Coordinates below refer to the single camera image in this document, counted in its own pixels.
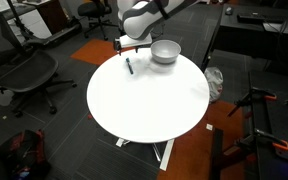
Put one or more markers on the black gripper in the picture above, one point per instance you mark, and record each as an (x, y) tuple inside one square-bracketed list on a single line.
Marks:
[(117, 42)]

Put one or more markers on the black marker with teal cap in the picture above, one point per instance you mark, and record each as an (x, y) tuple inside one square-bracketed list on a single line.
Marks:
[(129, 66)]

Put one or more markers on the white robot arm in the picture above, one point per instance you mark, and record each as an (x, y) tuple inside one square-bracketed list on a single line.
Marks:
[(140, 18)]

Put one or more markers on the grey bowl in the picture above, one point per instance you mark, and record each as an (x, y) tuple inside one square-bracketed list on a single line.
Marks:
[(165, 53)]

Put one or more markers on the black low platform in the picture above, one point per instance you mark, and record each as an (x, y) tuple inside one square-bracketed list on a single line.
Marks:
[(57, 35)]

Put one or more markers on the small red floor object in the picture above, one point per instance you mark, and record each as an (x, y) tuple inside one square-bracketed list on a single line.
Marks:
[(90, 116)]

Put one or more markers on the brown wooden cabinet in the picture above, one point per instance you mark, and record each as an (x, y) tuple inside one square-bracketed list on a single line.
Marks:
[(52, 15)]

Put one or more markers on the black mesh office chair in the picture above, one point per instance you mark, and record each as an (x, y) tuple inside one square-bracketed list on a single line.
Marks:
[(24, 71)]

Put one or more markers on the white plastic bag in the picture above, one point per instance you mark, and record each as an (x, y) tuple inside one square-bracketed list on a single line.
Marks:
[(214, 83)]

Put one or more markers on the black tripod stand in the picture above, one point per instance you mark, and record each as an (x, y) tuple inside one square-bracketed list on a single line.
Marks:
[(17, 20)]

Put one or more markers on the white table base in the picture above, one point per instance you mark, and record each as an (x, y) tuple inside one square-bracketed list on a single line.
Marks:
[(167, 155)]

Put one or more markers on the grey computer mouse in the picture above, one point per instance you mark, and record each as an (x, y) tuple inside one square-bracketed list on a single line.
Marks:
[(229, 10)]

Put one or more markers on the small white paper scrap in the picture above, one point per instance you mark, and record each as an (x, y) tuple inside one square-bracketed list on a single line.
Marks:
[(209, 127)]

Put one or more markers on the black office desk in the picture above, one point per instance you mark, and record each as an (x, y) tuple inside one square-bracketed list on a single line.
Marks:
[(244, 36)]

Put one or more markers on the black keyboard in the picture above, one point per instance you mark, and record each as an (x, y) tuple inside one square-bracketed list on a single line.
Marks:
[(250, 17)]

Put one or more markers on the red and black backpack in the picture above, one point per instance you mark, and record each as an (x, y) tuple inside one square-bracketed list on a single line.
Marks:
[(25, 153)]

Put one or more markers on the black perforated mounting table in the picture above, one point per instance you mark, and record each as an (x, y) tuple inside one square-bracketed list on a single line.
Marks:
[(277, 133)]

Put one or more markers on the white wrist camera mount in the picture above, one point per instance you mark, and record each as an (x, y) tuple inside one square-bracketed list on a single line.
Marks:
[(135, 40)]

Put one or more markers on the black support post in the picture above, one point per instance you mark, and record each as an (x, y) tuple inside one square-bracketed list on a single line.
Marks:
[(216, 153)]

